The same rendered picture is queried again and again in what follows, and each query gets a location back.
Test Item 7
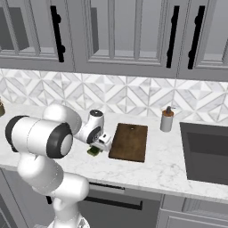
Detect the brown wooden cutting board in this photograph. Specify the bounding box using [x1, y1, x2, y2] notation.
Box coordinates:
[108, 122, 149, 164]

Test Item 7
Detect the grey base cupboard door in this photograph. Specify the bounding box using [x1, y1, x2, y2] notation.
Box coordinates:
[0, 167, 56, 228]
[156, 193, 228, 228]

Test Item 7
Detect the green sponge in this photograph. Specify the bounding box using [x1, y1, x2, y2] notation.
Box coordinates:
[86, 146, 103, 157]

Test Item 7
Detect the grey wall cupboard door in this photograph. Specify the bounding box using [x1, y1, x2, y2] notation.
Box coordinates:
[65, 0, 183, 80]
[0, 0, 76, 73]
[177, 0, 228, 83]

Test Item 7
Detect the brown green jar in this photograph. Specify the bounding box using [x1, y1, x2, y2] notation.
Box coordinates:
[0, 99, 6, 118]

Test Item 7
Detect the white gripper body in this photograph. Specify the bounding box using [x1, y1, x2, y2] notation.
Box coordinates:
[90, 138, 113, 153]

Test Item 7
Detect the grey dishwasher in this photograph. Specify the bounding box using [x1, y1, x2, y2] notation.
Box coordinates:
[77, 181, 164, 228]

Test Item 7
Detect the grey soap dispenser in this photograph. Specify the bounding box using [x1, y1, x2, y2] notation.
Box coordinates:
[159, 105, 175, 133]

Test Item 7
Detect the black dishwasher handle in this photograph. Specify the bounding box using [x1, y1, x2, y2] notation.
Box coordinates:
[85, 195, 143, 211]

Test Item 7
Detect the dark grey sink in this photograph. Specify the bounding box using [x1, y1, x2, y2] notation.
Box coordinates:
[178, 121, 228, 187]

